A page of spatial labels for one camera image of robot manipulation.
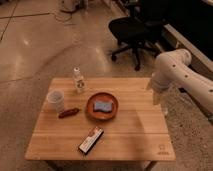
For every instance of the black and white box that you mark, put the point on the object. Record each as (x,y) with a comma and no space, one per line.
(90,140)

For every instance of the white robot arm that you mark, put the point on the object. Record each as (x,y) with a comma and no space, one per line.
(173,66)

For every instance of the blue sponge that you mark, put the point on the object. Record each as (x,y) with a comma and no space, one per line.
(103,106)

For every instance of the clear plastic bottle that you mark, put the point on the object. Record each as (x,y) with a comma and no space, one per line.
(78,80)

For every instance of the brown round plate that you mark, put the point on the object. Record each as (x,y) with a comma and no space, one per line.
(103,97)

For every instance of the red sausage toy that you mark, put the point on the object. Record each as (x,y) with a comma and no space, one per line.
(69,112)

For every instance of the black office chair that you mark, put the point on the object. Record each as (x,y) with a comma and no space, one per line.
(144,24)

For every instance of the translucent plastic cup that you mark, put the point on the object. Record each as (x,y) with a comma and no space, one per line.
(56,99)

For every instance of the wooden table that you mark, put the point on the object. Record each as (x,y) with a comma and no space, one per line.
(138,131)

